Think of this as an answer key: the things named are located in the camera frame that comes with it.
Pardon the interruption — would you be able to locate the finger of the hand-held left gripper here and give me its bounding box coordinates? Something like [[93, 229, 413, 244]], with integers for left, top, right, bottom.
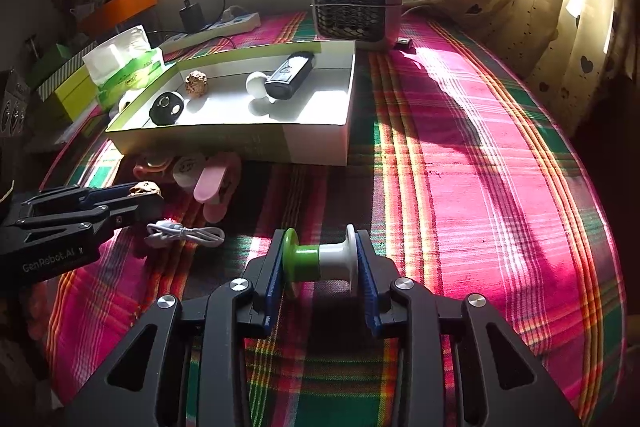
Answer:
[[15, 194, 167, 249], [11, 182, 137, 219]]

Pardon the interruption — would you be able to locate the white power strip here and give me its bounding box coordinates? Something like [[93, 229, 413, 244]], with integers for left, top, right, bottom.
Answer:
[[161, 11, 262, 54]]

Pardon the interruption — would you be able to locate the pink plaid tablecloth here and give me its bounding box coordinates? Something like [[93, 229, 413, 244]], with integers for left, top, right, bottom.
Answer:
[[42, 9, 626, 423]]

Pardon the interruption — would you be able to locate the pink bar clip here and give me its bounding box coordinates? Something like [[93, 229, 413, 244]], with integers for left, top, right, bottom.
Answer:
[[194, 159, 243, 223]]

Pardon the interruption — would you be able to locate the orange box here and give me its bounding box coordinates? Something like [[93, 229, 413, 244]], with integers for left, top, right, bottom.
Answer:
[[77, 0, 158, 35]]

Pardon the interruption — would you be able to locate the cream heart print curtain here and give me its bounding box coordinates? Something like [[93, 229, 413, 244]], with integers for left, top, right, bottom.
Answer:
[[435, 0, 631, 138]]

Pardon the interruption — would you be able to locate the white tape roll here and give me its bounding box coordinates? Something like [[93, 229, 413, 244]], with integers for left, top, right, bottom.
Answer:
[[171, 154, 208, 195]]

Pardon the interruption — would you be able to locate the black round gadget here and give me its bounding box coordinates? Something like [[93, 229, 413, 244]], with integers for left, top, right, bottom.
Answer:
[[149, 91, 186, 126]]

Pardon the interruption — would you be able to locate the pitted light walnut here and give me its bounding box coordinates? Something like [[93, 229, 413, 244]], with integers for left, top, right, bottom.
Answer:
[[185, 73, 209, 98]]

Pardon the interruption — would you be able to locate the black charger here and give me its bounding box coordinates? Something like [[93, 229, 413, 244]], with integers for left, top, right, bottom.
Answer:
[[180, 3, 206, 32]]

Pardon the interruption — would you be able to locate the yellow-green box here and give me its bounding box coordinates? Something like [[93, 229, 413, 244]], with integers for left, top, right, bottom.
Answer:
[[52, 72, 108, 122]]

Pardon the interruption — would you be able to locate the black printed carton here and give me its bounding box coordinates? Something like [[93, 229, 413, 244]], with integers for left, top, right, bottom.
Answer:
[[0, 69, 31, 138]]

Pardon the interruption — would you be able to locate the green and white cardboard box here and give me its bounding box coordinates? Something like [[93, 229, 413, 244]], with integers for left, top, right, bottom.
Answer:
[[105, 39, 357, 166]]

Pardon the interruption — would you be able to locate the black remote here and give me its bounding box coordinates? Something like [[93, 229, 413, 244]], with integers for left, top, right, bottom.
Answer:
[[264, 52, 317, 102]]

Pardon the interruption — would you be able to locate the green and white spool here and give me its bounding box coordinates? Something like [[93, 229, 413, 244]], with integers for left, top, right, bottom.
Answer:
[[281, 224, 362, 298]]

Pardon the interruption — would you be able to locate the dark green box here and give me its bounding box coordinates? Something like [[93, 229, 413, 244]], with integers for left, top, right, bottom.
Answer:
[[27, 44, 86, 88]]

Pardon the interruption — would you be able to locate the dark wrinkled walnut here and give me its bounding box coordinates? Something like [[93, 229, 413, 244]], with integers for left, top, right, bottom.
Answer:
[[129, 181, 163, 200]]

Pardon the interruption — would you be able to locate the grey cable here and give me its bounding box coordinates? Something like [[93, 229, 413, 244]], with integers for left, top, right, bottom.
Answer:
[[145, 219, 226, 249]]

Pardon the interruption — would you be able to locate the striped box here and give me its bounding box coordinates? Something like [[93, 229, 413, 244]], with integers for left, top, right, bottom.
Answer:
[[37, 57, 96, 102]]

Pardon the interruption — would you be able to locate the white round knob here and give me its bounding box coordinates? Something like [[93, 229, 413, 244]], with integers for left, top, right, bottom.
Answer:
[[245, 71, 276, 104]]

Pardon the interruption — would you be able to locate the green tissue pack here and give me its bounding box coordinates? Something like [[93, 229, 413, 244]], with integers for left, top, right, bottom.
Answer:
[[81, 26, 166, 110]]

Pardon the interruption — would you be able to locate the crumpled white tissue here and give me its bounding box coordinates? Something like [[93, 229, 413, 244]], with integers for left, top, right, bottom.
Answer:
[[117, 91, 146, 112]]

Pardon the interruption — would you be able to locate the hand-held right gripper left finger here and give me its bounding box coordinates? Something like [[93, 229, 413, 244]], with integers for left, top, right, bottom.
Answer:
[[65, 229, 288, 427]]

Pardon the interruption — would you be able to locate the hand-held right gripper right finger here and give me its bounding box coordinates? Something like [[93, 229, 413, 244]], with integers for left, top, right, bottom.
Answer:
[[350, 229, 583, 427]]

